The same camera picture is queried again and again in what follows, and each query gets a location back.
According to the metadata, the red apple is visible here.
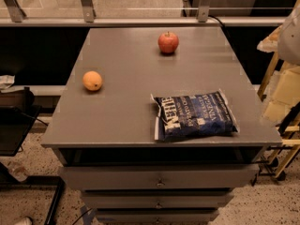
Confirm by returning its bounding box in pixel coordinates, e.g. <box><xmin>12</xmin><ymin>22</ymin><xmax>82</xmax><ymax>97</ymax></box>
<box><xmin>157</xmin><ymin>32</ymin><xmax>179</xmax><ymax>53</ymax></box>

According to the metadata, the blue chip bag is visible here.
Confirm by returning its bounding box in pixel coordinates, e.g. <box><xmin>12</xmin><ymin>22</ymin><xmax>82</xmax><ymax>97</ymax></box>
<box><xmin>152</xmin><ymin>90</ymin><xmax>239</xmax><ymax>141</ymax></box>

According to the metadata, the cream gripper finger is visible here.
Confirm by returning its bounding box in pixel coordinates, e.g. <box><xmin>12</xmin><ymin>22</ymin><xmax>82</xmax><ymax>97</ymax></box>
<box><xmin>262</xmin><ymin>64</ymin><xmax>300</xmax><ymax>122</ymax></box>
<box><xmin>257</xmin><ymin>25</ymin><xmax>282</xmax><ymax>53</ymax></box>

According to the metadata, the grey drawer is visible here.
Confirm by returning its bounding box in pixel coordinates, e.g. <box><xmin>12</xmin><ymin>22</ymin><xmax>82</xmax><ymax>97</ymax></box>
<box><xmin>96</xmin><ymin>209</ymin><xmax>218</xmax><ymax>224</ymax></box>
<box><xmin>82</xmin><ymin>190</ymin><xmax>233</xmax><ymax>209</ymax></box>
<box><xmin>59</xmin><ymin>164</ymin><xmax>259</xmax><ymax>190</ymax></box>

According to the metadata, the white crumpled paper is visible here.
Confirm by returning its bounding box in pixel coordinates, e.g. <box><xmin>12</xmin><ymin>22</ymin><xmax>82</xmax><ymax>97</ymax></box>
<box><xmin>0</xmin><ymin>75</ymin><xmax>15</xmax><ymax>90</ymax></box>

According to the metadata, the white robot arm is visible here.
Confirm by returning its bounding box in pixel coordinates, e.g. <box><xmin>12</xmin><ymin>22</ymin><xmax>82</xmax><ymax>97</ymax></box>
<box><xmin>257</xmin><ymin>7</ymin><xmax>300</xmax><ymax>123</ymax></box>

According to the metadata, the yellow wooden frame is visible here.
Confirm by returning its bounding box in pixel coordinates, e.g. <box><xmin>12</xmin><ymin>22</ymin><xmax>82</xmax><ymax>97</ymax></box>
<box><xmin>258</xmin><ymin>52</ymin><xmax>300</xmax><ymax>181</ymax></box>

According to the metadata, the metal window rail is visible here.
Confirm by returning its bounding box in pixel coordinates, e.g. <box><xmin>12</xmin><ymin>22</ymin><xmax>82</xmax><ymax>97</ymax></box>
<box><xmin>0</xmin><ymin>0</ymin><xmax>286</xmax><ymax>27</ymax></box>

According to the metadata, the middle grey drawer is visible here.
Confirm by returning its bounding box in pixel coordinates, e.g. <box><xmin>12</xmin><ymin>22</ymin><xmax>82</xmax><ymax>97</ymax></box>
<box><xmin>82</xmin><ymin>190</ymin><xmax>233</xmax><ymax>209</ymax></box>

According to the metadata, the bottom grey drawer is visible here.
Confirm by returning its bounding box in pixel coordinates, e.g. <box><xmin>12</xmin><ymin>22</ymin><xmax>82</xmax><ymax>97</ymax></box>
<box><xmin>96</xmin><ymin>209</ymin><xmax>218</xmax><ymax>224</ymax></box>

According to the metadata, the black cable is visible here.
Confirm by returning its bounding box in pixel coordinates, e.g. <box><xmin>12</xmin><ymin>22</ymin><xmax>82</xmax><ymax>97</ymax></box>
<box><xmin>208</xmin><ymin>14</ymin><xmax>227</xmax><ymax>28</ymax></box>

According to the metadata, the top grey drawer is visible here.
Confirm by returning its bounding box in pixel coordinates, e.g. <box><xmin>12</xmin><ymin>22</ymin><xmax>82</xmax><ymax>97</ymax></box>
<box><xmin>59</xmin><ymin>164</ymin><xmax>259</xmax><ymax>190</ymax></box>

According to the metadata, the orange fruit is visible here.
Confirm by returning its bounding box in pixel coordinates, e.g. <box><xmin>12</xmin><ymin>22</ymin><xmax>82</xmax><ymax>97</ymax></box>
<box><xmin>82</xmin><ymin>71</ymin><xmax>103</xmax><ymax>91</ymax></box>

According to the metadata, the black side stand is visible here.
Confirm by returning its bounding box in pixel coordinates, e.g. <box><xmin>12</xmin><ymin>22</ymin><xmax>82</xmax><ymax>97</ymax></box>
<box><xmin>0</xmin><ymin>87</ymin><xmax>65</xmax><ymax>225</ymax></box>

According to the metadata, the grey drawer cabinet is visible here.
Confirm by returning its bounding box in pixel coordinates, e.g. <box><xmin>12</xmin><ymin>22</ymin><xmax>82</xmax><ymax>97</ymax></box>
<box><xmin>40</xmin><ymin>26</ymin><xmax>283</xmax><ymax>225</ymax></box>

